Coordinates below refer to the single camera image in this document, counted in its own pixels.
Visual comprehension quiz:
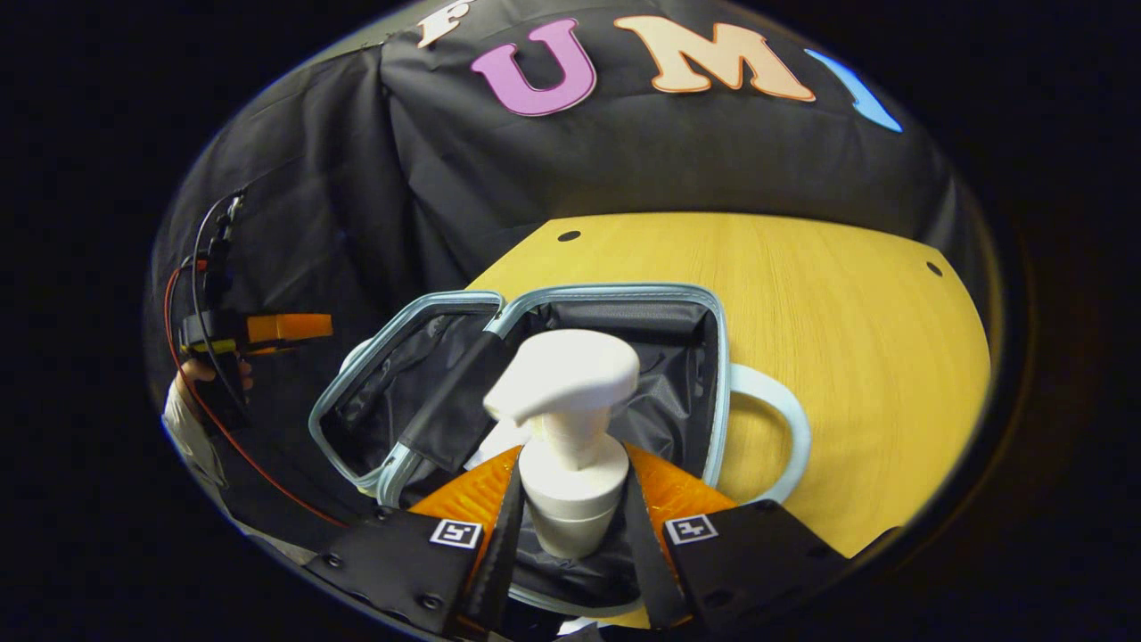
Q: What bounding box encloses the light blue suitcase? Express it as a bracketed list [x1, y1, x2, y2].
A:
[308, 283, 813, 618]

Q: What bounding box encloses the red cable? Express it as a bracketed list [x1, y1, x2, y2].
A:
[163, 257, 351, 529]

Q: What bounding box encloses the black backdrop cloth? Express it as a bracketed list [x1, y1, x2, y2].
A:
[147, 0, 981, 529]

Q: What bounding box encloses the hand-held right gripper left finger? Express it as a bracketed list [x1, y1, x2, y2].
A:
[308, 445, 528, 639]

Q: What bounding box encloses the white pump bottle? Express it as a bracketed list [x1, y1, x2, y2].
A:
[482, 329, 642, 561]

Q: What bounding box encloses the black cable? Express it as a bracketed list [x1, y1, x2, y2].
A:
[190, 192, 250, 416]

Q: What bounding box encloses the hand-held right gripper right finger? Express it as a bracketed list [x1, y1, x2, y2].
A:
[624, 442, 849, 632]

